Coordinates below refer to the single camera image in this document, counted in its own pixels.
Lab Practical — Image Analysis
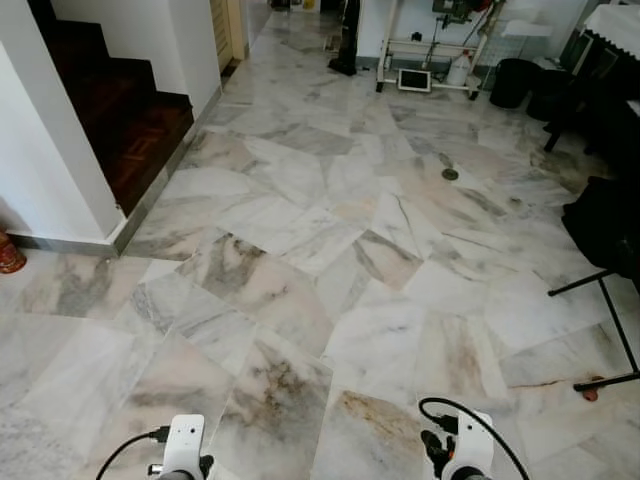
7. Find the dark wooden staircase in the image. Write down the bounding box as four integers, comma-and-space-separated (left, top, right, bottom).
28, 0, 197, 217

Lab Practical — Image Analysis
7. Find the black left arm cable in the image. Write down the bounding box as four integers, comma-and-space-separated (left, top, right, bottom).
96, 427, 170, 480

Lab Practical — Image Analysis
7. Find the black tubular table leg frame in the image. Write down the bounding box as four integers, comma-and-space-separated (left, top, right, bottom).
547, 268, 640, 393

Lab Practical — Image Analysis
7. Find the small red container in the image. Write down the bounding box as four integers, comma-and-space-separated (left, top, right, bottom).
0, 231, 27, 275

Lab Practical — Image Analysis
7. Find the white framed tablet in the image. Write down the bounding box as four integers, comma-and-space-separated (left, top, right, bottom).
397, 68, 433, 94

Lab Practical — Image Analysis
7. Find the black bag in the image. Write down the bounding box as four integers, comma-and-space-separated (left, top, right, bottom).
561, 176, 640, 283

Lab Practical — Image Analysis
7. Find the black chair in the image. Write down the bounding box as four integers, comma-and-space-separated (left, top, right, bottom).
543, 32, 640, 179

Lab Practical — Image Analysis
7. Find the black round bin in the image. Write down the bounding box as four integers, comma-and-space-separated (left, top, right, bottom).
489, 58, 542, 110
526, 70, 573, 123

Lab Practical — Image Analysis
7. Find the light wooden door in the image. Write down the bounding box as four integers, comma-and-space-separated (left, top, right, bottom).
209, 0, 250, 73

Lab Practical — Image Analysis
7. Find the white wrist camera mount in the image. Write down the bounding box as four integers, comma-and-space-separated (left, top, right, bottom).
160, 414, 206, 479
443, 409, 496, 479

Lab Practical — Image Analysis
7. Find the white lace tablecloth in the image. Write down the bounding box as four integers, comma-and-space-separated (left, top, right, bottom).
584, 3, 640, 61

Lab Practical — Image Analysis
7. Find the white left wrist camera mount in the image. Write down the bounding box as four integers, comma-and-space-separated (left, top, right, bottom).
160, 414, 206, 479

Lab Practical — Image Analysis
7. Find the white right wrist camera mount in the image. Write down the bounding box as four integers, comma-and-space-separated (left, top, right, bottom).
443, 409, 496, 479

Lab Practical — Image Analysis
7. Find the white metal rack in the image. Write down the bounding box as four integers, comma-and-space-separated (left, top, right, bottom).
374, 0, 498, 102

